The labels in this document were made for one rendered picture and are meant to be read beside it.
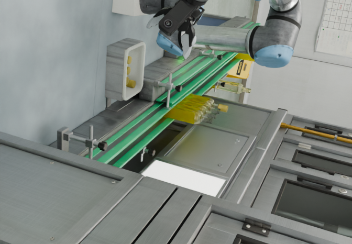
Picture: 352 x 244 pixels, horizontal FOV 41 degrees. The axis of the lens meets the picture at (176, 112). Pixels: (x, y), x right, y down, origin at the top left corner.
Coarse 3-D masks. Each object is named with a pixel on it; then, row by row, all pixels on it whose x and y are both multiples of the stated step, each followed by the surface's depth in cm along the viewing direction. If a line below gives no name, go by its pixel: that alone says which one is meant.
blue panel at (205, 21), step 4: (200, 20) 346; (204, 20) 347; (208, 20) 349; (212, 20) 350; (216, 20) 352; (220, 20) 353; (224, 20) 354; (200, 24) 334; (204, 24) 335; (208, 24) 337; (212, 24) 338; (216, 24) 339; (220, 24) 341
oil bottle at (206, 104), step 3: (183, 99) 224; (186, 99) 224; (189, 99) 225; (192, 99) 225; (195, 99) 225; (198, 99) 226; (192, 102) 222; (195, 102) 222; (198, 102) 222; (201, 102) 223; (204, 102) 223; (207, 102) 224; (204, 105) 221; (207, 105) 221; (210, 105) 223; (207, 108) 221
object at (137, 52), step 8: (128, 48) 184; (136, 48) 199; (144, 48) 198; (136, 56) 200; (144, 56) 199; (128, 64) 202; (136, 64) 201; (144, 64) 201; (136, 72) 203; (136, 80) 204; (128, 88) 202; (136, 88) 203; (128, 96) 194
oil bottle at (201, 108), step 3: (180, 102) 220; (183, 102) 221; (186, 102) 221; (189, 102) 222; (183, 105) 218; (186, 105) 218; (189, 105) 218; (192, 105) 218; (195, 105) 219; (198, 105) 219; (201, 105) 219; (195, 108) 216; (198, 108) 216; (201, 108) 216; (204, 108) 217; (201, 111) 216; (204, 111) 216; (204, 114) 216
